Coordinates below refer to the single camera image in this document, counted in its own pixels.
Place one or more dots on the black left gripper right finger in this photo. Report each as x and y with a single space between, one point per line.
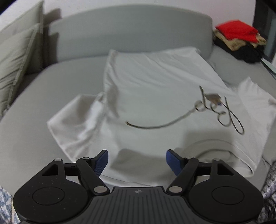
186 170

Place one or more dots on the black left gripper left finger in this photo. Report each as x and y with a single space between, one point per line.
81 178

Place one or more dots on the white t-shirt with script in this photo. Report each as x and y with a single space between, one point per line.
153 102

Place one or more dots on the houndstooth patterned trousers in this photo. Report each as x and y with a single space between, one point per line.
8 214

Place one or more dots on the grey sofa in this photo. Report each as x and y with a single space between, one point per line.
76 50

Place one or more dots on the tan folded garment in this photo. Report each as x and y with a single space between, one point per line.
236 44

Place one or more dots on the front beige cushion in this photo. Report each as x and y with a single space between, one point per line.
16 53

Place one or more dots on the beige cushion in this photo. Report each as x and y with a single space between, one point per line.
16 53
23 22

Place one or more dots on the red folded garment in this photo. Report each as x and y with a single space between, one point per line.
237 29

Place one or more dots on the rear beige cushion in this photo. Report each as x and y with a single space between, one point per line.
23 22

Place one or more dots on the dark window frame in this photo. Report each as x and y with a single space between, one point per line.
264 22

